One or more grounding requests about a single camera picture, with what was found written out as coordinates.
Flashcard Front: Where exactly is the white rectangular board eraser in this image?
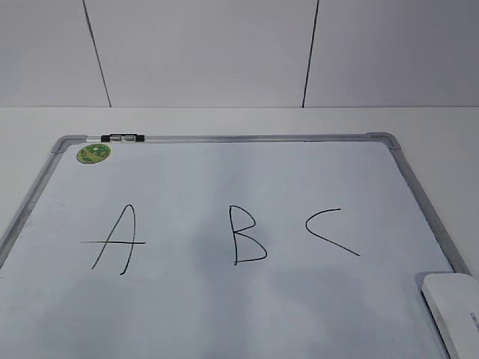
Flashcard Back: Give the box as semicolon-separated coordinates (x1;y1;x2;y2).
416;272;478;359

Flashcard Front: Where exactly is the round green magnet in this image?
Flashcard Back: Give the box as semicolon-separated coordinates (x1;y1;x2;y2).
76;144;112;165

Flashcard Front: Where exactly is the white board with grey frame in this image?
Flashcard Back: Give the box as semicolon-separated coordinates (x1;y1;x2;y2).
1;132;470;358

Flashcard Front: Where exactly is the black and clear frame clip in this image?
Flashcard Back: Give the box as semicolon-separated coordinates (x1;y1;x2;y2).
100;134;145;143

